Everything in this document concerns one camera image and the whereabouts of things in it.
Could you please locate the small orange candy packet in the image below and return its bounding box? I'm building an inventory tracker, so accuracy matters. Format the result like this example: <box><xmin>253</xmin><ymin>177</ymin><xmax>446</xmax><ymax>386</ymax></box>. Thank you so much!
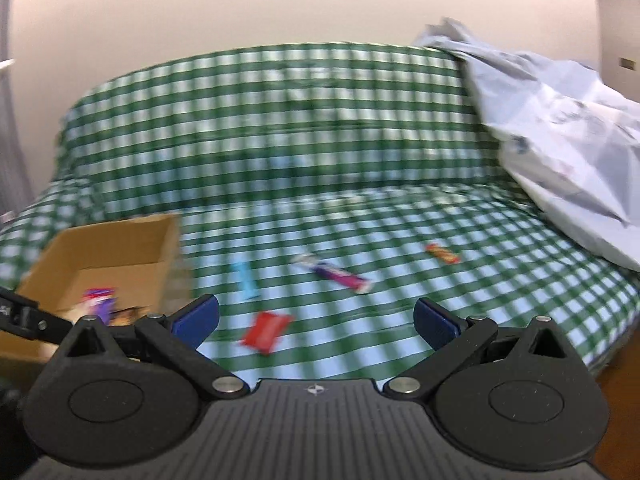
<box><xmin>425</xmin><ymin>243</ymin><xmax>460</xmax><ymax>264</ymax></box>

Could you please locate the small red snack packet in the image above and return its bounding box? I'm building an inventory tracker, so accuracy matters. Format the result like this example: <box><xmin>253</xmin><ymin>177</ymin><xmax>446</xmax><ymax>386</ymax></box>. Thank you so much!
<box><xmin>241</xmin><ymin>311</ymin><xmax>293</xmax><ymax>356</ymax></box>

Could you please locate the light blue stick packet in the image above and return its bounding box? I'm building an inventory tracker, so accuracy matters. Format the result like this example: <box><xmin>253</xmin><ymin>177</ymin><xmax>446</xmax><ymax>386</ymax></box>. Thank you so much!
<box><xmin>232</xmin><ymin>260</ymin><xmax>259</xmax><ymax>300</ymax></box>

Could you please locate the dark brown snack packet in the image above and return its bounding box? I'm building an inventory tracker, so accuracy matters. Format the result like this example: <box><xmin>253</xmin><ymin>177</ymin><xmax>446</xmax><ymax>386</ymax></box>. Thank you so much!
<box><xmin>108</xmin><ymin>307</ymin><xmax>150</xmax><ymax>326</ymax></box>

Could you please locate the purple pink candy bar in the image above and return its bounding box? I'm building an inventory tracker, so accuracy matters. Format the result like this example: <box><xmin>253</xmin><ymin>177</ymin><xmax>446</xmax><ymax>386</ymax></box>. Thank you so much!
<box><xmin>293</xmin><ymin>254</ymin><xmax>373</xmax><ymax>295</ymax></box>

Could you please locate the green checkered sofa cover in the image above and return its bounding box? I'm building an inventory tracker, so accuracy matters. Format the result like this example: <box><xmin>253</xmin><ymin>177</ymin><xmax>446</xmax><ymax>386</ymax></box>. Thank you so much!
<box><xmin>1</xmin><ymin>44</ymin><xmax>639</xmax><ymax>382</ymax></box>

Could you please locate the purple chocolate bar wrapper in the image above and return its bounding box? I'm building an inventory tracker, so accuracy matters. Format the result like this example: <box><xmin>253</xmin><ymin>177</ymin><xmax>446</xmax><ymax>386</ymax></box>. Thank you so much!
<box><xmin>80</xmin><ymin>288</ymin><xmax>116</xmax><ymax>325</ymax></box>

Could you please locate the white crumpled sheet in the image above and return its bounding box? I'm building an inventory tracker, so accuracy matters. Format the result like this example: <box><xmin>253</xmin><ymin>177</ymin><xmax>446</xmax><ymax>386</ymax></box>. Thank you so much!
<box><xmin>416</xmin><ymin>18</ymin><xmax>639</xmax><ymax>271</ymax></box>

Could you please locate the brown cardboard box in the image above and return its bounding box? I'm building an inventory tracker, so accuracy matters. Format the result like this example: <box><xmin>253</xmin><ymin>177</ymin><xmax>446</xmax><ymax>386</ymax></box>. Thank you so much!
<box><xmin>0</xmin><ymin>212</ymin><xmax>194</xmax><ymax>378</ymax></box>

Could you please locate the grey curtain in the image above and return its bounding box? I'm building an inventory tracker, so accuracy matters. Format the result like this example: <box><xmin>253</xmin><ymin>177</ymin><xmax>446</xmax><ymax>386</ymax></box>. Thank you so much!
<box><xmin>1</xmin><ymin>0</ymin><xmax>34</xmax><ymax>214</ymax></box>

